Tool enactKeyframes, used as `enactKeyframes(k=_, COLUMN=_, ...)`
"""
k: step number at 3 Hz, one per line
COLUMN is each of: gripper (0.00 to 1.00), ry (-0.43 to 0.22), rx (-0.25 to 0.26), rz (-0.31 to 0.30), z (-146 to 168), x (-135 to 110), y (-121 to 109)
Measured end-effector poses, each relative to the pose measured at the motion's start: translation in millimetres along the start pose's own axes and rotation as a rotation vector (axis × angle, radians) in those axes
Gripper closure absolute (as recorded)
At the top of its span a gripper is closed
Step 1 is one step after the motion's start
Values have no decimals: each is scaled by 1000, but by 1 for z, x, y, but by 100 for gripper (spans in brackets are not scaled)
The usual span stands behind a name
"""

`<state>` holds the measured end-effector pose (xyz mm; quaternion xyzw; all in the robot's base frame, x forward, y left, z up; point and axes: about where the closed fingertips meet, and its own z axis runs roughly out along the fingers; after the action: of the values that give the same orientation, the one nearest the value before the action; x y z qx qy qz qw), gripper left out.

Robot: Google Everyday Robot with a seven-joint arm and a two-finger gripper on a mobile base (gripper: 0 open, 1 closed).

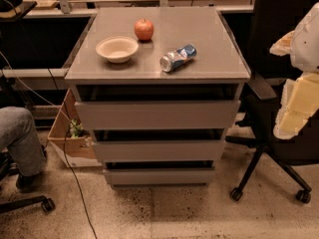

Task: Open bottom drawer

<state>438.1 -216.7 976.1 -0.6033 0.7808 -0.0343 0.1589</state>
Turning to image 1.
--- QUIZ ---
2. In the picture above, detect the cardboard box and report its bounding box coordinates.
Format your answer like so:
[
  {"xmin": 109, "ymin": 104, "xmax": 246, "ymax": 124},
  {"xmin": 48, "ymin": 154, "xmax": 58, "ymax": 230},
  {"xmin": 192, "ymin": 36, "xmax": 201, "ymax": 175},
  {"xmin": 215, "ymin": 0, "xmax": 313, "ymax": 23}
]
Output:
[{"xmin": 48, "ymin": 89, "xmax": 101, "ymax": 168}]

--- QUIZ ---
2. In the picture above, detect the grey middle drawer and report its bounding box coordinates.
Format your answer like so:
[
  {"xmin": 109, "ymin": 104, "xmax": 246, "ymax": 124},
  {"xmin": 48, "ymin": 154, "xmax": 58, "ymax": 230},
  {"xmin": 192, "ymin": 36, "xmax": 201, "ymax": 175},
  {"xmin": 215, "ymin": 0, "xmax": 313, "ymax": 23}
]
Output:
[{"xmin": 92, "ymin": 140, "xmax": 225, "ymax": 162}]

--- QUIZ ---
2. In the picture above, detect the black chair base left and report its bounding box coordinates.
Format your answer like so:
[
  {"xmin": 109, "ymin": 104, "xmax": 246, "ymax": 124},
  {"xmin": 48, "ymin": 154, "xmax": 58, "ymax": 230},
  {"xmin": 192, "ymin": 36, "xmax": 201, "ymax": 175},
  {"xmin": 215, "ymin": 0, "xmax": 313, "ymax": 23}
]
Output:
[{"xmin": 0, "ymin": 151, "xmax": 55, "ymax": 213}]

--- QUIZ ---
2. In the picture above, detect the green object in box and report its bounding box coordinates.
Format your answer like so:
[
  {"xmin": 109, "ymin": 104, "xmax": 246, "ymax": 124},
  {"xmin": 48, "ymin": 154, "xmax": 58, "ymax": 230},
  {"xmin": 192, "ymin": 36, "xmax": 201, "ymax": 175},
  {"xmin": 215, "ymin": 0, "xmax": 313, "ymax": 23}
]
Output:
[{"xmin": 69, "ymin": 119, "xmax": 84, "ymax": 138}]

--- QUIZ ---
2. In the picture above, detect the person leg in jeans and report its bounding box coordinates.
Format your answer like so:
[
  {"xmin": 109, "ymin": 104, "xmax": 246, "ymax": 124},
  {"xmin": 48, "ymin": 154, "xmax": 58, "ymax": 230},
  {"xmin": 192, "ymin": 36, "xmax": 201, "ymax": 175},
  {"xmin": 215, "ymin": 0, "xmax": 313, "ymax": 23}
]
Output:
[{"xmin": 0, "ymin": 107, "xmax": 46, "ymax": 176}]

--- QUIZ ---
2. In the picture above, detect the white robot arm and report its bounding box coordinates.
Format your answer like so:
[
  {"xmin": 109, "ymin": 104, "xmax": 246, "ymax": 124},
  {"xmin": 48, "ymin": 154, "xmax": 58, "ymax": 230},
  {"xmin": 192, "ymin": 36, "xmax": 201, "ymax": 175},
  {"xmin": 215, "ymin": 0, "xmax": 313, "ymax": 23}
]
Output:
[{"xmin": 270, "ymin": 3, "xmax": 319, "ymax": 139}]

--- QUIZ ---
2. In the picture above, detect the grey bottom drawer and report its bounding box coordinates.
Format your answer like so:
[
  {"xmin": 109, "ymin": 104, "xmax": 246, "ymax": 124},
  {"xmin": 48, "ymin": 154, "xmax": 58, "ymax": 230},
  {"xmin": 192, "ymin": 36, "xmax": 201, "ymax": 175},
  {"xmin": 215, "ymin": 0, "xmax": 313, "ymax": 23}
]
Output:
[{"xmin": 104, "ymin": 168, "xmax": 214, "ymax": 186}]

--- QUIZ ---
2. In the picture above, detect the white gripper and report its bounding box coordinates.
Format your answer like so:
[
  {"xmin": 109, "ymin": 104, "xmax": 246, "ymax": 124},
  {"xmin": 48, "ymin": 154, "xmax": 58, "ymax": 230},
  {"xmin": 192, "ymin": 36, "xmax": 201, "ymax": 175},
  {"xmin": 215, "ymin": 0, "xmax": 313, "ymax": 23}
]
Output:
[{"xmin": 273, "ymin": 73, "xmax": 319, "ymax": 139}]

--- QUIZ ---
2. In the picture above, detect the red apple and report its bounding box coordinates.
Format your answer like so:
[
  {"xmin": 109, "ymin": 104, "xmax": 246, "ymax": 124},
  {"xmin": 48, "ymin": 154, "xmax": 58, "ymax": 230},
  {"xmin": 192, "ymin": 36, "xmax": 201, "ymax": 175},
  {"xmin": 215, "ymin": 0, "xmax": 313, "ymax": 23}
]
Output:
[{"xmin": 134, "ymin": 19, "xmax": 155, "ymax": 41}]

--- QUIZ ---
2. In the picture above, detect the black floor cable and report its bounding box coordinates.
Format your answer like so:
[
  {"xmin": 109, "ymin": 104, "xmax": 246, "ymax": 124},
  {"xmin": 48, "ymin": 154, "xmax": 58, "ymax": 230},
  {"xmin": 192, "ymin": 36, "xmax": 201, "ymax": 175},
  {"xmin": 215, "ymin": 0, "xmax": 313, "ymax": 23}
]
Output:
[{"xmin": 46, "ymin": 68, "xmax": 99, "ymax": 239}]

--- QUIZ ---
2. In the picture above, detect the white cable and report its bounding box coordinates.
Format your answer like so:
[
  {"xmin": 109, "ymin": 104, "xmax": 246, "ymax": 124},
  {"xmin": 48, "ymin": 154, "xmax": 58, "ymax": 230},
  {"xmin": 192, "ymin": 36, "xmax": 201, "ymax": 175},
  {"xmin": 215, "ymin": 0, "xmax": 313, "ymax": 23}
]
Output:
[{"xmin": 0, "ymin": 52, "xmax": 73, "ymax": 122}]

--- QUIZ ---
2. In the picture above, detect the grey drawer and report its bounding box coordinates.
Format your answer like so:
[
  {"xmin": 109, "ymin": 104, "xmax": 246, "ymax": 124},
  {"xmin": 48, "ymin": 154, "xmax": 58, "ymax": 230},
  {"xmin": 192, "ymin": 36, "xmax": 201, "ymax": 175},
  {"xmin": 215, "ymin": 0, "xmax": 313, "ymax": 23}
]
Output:
[
  {"xmin": 104, "ymin": 168, "xmax": 214, "ymax": 186},
  {"xmin": 92, "ymin": 140, "xmax": 225, "ymax": 162},
  {"xmin": 75, "ymin": 101, "xmax": 239, "ymax": 129}
]

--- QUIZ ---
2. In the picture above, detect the grey drawer cabinet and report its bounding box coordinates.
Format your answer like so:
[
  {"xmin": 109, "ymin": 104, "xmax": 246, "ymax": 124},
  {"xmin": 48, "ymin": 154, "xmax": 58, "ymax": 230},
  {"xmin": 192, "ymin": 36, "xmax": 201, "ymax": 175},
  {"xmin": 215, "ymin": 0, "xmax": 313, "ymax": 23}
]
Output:
[{"xmin": 66, "ymin": 7, "xmax": 250, "ymax": 172}]

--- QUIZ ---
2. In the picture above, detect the white paper bowl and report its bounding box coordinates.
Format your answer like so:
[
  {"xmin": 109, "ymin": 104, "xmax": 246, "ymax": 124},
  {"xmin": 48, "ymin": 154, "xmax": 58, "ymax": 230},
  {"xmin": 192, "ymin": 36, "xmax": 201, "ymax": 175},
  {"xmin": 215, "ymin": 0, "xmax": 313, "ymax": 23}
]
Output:
[{"xmin": 96, "ymin": 36, "xmax": 139, "ymax": 64}]

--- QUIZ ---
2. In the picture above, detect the grey top drawer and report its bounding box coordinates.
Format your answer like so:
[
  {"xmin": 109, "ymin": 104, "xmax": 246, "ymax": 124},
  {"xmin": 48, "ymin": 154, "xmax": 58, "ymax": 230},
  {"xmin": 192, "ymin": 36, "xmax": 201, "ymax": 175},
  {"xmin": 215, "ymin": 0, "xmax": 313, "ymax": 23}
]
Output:
[{"xmin": 75, "ymin": 101, "xmax": 239, "ymax": 129}]

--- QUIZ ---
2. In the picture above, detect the black office chair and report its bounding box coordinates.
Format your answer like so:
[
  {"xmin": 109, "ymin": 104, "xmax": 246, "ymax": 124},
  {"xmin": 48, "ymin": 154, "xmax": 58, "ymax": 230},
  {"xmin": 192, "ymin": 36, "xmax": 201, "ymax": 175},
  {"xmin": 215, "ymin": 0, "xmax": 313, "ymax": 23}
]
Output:
[{"xmin": 226, "ymin": 0, "xmax": 319, "ymax": 203}]

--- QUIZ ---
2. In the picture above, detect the black shoe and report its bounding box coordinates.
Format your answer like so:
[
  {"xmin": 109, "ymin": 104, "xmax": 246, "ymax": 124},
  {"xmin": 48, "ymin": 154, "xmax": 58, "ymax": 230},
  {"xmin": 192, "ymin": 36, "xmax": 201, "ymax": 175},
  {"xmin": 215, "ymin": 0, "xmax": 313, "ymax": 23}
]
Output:
[{"xmin": 16, "ymin": 174, "xmax": 42, "ymax": 192}]

